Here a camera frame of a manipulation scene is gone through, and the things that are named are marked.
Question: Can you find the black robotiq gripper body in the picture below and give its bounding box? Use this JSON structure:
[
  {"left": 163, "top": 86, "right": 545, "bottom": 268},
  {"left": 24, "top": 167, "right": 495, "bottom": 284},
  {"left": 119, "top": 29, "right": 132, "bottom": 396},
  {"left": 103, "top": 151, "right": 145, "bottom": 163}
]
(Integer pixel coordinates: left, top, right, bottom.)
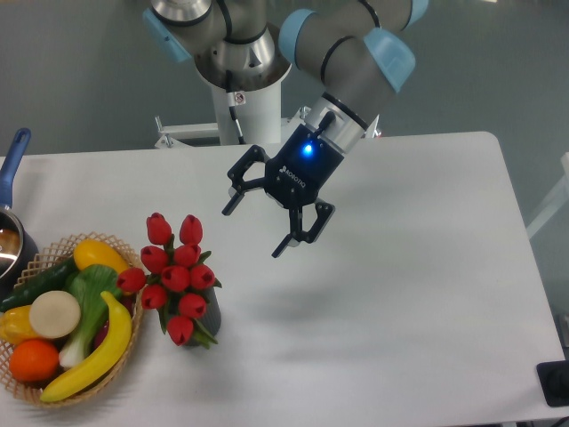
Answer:
[{"left": 263, "top": 125, "right": 343, "bottom": 209}]

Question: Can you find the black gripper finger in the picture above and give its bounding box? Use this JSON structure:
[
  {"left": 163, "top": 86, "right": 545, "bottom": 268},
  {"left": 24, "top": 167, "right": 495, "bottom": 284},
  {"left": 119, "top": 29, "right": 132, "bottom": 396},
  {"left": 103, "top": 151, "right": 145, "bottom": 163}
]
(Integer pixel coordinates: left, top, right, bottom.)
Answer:
[
  {"left": 271, "top": 199, "right": 336, "bottom": 260},
  {"left": 221, "top": 144, "right": 271, "bottom": 217}
]

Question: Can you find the red tulip bouquet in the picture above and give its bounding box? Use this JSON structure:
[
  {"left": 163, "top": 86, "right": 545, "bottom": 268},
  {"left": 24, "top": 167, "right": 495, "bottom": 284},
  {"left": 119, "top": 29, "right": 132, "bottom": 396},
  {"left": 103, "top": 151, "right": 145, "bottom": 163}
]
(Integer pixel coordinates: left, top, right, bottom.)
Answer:
[{"left": 116, "top": 213, "right": 221, "bottom": 346}]

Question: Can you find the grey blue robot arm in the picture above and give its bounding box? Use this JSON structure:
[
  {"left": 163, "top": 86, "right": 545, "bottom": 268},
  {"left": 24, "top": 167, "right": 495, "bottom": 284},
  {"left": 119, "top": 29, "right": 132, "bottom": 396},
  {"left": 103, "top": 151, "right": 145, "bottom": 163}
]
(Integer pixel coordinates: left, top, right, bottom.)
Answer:
[{"left": 143, "top": 1, "right": 428, "bottom": 247}]

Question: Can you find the dark grey ribbed vase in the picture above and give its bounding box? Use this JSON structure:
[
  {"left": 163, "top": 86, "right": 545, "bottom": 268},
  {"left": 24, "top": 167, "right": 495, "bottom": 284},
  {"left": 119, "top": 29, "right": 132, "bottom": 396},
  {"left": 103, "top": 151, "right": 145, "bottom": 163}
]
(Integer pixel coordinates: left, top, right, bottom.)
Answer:
[{"left": 185, "top": 288, "right": 221, "bottom": 349}]

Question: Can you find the woven wicker basket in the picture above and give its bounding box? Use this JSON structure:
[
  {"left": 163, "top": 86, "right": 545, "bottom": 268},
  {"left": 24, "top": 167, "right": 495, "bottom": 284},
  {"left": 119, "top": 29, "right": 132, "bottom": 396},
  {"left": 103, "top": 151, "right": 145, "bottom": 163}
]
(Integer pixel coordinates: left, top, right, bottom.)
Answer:
[{"left": 1, "top": 232, "right": 143, "bottom": 408}]

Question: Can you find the yellow lemon squash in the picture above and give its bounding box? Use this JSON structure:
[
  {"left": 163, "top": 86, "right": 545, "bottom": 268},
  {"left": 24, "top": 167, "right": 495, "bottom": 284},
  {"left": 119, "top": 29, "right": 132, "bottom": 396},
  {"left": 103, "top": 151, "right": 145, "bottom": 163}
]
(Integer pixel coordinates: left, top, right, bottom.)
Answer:
[{"left": 73, "top": 239, "right": 129, "bottom": 273}]

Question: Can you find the green bok choy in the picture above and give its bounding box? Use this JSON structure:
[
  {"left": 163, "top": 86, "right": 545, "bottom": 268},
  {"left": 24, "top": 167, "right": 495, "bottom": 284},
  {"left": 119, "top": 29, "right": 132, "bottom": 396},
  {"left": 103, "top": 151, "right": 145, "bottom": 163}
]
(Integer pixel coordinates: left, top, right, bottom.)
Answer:
[{"left": 60, "top": 264, "right": 122, "bottom": 370}]

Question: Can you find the yellow banana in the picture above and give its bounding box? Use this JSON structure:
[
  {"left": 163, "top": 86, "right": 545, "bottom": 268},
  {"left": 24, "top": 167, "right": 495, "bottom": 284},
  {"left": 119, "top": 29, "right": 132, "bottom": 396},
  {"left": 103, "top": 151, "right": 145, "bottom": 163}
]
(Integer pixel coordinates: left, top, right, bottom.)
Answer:
[{"left": 40, "top": 291, "right": 132, "bottom": 403}]

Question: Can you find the green cucumber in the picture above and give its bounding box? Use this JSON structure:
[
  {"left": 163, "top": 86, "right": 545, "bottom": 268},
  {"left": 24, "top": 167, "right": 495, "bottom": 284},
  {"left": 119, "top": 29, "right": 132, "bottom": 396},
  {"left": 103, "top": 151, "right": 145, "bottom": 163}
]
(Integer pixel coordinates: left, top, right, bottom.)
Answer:
[{"left": 1, "top": 257, "right": 78, "bottom": 312}]

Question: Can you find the black device at edge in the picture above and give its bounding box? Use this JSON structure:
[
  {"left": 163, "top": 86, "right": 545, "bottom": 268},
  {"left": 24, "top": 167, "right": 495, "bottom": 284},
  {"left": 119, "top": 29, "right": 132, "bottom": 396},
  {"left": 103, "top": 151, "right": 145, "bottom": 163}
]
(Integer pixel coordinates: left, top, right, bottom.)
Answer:
[{"left": 536, "top": 360, "right": 568, "bottom": 407}]

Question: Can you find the yellow bell pepper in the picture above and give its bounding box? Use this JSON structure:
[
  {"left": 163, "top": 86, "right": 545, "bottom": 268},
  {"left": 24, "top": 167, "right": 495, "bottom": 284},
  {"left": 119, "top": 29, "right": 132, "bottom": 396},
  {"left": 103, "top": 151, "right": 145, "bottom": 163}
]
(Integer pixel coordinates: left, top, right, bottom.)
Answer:
[{"left": 1, "top": 305, "right": 41, "bottom": 345}]

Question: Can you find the orange fruit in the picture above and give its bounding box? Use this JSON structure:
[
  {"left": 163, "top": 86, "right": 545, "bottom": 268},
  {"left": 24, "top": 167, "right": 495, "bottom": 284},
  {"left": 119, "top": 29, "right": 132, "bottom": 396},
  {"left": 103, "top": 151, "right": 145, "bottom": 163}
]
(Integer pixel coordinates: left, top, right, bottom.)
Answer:
[{"left": 9, "top": 339, "right": 60, "bottom": 383}]

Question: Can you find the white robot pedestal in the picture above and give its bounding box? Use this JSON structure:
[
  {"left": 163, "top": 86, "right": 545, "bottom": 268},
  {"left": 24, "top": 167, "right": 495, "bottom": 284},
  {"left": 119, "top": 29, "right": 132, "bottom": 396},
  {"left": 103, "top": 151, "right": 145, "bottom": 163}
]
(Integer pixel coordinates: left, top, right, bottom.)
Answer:
[{"left": 155, "top": 82, "right": 310, "bottom": 149}]

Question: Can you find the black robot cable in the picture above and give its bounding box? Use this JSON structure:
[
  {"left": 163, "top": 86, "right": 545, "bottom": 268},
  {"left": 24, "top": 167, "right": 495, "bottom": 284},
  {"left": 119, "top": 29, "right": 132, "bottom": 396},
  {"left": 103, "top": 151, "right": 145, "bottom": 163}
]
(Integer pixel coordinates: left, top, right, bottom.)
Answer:
[{"left": 224, "top": 68, "right": 247, "bottom": 146}]

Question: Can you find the white table clamp bracket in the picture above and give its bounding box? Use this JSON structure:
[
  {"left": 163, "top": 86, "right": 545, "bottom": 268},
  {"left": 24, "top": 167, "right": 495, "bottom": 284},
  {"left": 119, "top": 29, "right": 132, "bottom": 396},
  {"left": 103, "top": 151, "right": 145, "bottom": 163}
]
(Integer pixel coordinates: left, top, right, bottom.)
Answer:
[{"left": 371, "top": 115, "right": 382, "bottom": 138}]

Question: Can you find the white frame at right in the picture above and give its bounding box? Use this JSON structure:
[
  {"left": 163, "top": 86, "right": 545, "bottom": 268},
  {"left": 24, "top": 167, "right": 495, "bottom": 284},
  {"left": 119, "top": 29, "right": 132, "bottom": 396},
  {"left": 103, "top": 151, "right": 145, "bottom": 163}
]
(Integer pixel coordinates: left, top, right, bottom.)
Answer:
[{"left": 525, "top": 152, "right": 568, "bottom": 239}]

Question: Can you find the blue handled saucepan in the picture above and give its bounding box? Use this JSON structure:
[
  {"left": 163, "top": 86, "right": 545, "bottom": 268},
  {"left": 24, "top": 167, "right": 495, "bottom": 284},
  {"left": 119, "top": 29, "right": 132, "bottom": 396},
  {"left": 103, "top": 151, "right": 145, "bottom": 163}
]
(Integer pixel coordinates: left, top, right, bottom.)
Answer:
[{"left": 1, "top": 128, "right": 38, "bottom": 299}]

